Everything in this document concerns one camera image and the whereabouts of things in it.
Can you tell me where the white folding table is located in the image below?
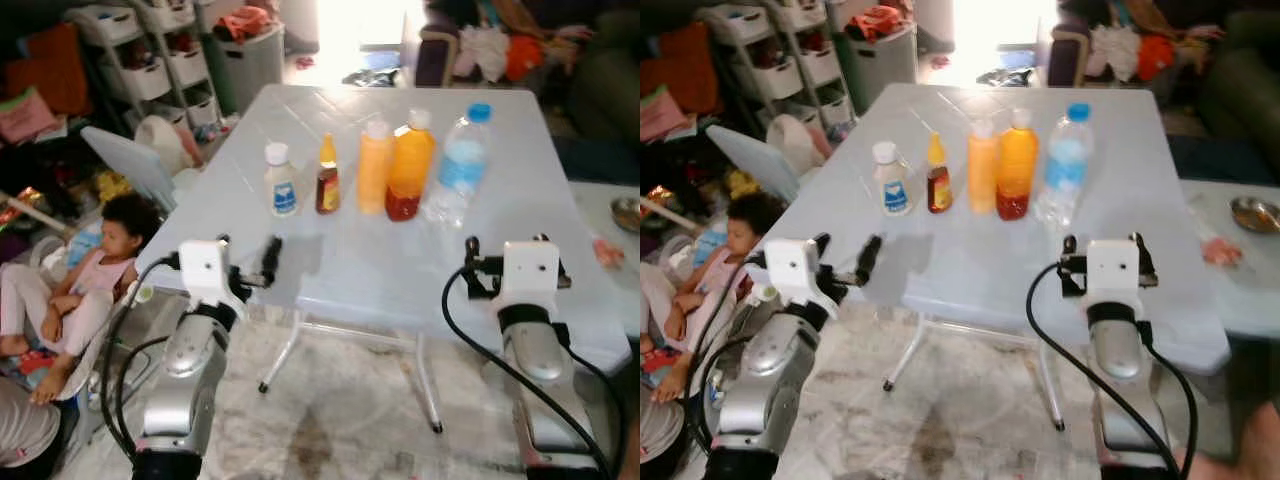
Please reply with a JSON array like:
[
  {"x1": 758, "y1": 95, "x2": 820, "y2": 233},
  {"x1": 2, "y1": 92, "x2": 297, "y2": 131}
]
[
  {"x1": 760, "y1": 83, "x2": 1233, "y2": 434},
  {"x1": 135, "y1": 83, "x2": 641, "y2": 434}
]

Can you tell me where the white-lidded mayonnaise jar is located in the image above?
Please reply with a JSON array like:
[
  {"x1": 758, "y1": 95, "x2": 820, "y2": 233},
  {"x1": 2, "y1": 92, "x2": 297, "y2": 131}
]
[
  {"x1": 264, "y1": 142, "x2": 301, "y2": 218},
  {"x1": 872, "y1": 141, "x2": 913, "y2": 217}
]

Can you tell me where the blue-capped clear water bottle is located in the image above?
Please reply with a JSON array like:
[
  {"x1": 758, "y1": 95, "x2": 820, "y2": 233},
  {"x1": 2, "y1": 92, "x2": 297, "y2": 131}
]
[
  {"x1": 1035, "y1": 102, "x2": 1096, "y2": 229},
  {"x1": 425, "y1": 102, "x2": 494, "y2": 229}
]

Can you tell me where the white side table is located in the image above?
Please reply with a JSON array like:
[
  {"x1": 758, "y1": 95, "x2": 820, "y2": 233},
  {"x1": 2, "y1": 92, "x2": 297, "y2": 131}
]
[
  {"x1": 570, "y1": 180, "x2": 641, "y2": 336},
  {"x1": 1180, "y1": 180, "x2": 1280, "y2": 341}
]

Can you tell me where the orange and red juice bottle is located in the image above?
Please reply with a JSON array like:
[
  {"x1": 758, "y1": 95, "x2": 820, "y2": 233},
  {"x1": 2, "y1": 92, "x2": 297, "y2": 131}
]
[
  {"x1": 386, "y1": 108, "x2": 437, "y2": 222},
  {"x1": 995, "y1": 107, "x2": 1041, "y2": 221}
]

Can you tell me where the small yellow-capped sauce bottle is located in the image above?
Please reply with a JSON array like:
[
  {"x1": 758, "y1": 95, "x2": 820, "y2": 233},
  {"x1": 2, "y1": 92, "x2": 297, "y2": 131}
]
[
  {"x1": 925, "y1": 132, "x2": 953, "y2": 214},
  {"x1": 316, "y1": 133, "x2": 342, "y2": 215}
]

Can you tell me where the yellow toy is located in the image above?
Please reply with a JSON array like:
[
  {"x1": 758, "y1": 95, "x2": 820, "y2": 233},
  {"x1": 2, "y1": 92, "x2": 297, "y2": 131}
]
[
  {"x1": 95, "y1": 170, "x2": 136, "y2": 206},
  {"x1": 725, "y1": 168, "x2": 763, "y2": 201}
]

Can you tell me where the grey-blue plastic panel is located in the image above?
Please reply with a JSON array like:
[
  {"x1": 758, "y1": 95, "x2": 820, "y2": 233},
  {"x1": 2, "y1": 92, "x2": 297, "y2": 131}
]
[
  {"x1": 80, "y1": 126, "x2": 179, "y2": 213},
  {"x1": 706, "y1": 124, "x2": 801, "y2": 206}
]

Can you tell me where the pale orange juice bottle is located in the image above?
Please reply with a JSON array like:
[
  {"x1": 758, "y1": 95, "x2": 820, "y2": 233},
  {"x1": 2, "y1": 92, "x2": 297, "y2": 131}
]
[
  {"x1": 966, "y1": 120, "x2": 1001, "y2": 215},
  {"x1": 357, "y1": 120, "x2": 394, "y2": 216}
]

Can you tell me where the child in pink clothes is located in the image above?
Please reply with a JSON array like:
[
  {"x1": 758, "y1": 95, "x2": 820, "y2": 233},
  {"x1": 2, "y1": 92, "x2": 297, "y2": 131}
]
[
  {"x1": 640, "y1": 192, "x2": 791, "y2": 403},
  {"x1": 0, "y1": 193, "x2": 163, "y2": 406}
]

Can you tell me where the dark green sofa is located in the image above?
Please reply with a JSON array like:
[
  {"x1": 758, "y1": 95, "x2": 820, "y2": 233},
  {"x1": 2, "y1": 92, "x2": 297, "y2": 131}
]
[
  {"x1": 570, "y1": 15, "x2": 641, "y2": 141},
  {"x1": 1195, "y1": 10, "x2": 1280, "y2": 151}
]

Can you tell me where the pink cushion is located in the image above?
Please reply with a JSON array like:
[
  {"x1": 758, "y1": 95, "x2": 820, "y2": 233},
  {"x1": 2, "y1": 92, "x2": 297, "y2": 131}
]
[
  {"x1": 640, "y1": 85, "x2": 691, "y2": 141},
  {"x1": 0, "y1": 88, "x2": 59, "y2": 144}
]

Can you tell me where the grey laundry bin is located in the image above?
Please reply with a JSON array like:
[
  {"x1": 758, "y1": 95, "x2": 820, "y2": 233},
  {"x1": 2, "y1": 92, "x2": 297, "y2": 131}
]
[
  {"x1": 215, "y1": 22, "x2": 286, "y2": 113},
  {"x1": 850, "y1": 22, "x2": 919, "y2": 106}
]

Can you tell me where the white tiered storage rack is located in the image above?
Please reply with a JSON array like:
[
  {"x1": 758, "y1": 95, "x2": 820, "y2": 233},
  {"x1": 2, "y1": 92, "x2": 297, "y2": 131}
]
[
  {"x1": 65, "y1": 3, "x2": 226, "y2": 133},
  {"x1": 695, "y1": 3, "x2": 851, "y2": 131}
]

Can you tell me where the bright orange garment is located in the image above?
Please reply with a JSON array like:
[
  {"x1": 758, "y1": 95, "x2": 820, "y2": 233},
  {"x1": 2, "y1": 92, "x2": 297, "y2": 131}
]
[
  {"x1": 1135, "y1": 35, "x2": 1176, "y2": 81},
  {"x1": 505, "y1": 35, "x2": 546, "y2": 81}
]

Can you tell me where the purple armchair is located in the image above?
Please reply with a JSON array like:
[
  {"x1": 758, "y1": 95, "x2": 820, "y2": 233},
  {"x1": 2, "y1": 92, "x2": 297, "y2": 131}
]
[
  {"x1": 1045, "y1": 25, "x2": 1093, "y2": 89},
  {"x1": 415, "y1": 25, "x2": 463, "y2": 89}
]

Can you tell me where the white clothing pile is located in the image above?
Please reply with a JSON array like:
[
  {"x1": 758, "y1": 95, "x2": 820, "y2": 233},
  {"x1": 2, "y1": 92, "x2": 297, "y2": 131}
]
[
  {"x1": 1088, "y1": 25, "x2": 1143, "y2": 81},
  {"x1": 458, "y1": 25, "x2": 513, "y2": 81}
]

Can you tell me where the orange cloth bundle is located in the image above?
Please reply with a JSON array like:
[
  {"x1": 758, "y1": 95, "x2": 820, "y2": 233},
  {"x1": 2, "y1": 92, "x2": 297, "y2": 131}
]
[
  {"x1": 215, "y1": 5, "x2": 276, "y2": 43},
  {"x1": 845, "y1": 5, "x2": 906, "y2": 43}
]

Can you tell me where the adult in grey clothing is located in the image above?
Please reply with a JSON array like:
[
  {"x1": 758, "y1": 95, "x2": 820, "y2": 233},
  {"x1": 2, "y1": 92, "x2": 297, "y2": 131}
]
[
  {"x1": 640, "y1": 385, "x2": 686, "y2": 466},
  {"x1": 0, "y1": 375, "x2": 63, "y2": 471}
]

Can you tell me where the rust orange fabric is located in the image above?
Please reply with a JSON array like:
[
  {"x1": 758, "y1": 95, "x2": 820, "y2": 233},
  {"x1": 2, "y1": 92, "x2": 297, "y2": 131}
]
[
  {"x1": 5, "y1": 25, "x2": 93, "y2": 116},
  {"x1": 640, "y1": 22, "x2": 723, "y2": 116}
]

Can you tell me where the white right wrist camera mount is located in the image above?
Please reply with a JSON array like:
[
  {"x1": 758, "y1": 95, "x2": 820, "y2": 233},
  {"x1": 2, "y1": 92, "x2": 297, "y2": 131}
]
[
  {"x1": 500, "y1": 240, "x2": 561, "y2": 301},
  {"x1": 1085, "y1": 238, "x2": 1143, "y2": 299}
]

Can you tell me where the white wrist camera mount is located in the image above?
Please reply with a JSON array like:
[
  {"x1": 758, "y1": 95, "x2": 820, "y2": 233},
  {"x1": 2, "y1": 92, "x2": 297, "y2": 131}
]
[
  {"x1": 500, "y1": 240, "x2": 561, "y2": 301},
  {"x1": 178, "y1": 238, "x2": 233, "y2": 306},
  {"x1": 1085, "y1": 238, "x2": 1143, "y2": 299},
  {"x1": 765, "y1": 238, "x2": 821, "y2": 306}
]

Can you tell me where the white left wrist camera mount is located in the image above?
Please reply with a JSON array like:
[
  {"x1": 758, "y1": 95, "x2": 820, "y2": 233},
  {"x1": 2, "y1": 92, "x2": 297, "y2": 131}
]
[
  {"x1": 765, "y1": 238, "x2": 821, "y2": 306},
  {"x1": 178, "y1": 238, "x2": 233, "y2": 306}
]

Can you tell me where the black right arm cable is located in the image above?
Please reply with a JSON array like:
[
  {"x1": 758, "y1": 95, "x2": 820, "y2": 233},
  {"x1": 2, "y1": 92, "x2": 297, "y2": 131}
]
[
  {"x1": 441, "y1": 264, "x2": 613, "y2": 480},
  {"x1": 1025, "y1": 262, "x2": 1183, "y2": 480}
]

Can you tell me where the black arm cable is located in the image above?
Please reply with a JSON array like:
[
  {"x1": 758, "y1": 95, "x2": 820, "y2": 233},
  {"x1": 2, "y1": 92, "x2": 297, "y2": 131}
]
[
  {"x1": 1025, "y1": 262, "x2": 1183, "y2": 480},
  {"x1": 98, "y1": 255, "x2": 183, "y2": 463},
  {"x1": 685, "y1": 255, "x2": 769, "y2": 456},
  {"x1": 441, "y1": 264, "x2": 613, "y2": 480}
]

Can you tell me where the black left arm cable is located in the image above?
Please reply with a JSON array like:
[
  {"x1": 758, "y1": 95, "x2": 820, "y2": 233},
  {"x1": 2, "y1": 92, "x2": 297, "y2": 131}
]
[
  {"x1": 685, "y1": 255, "x2": 769, "y2": 456},
  {"x1": 98, "y1": 255, "x2": 183, "y2": 463}
]

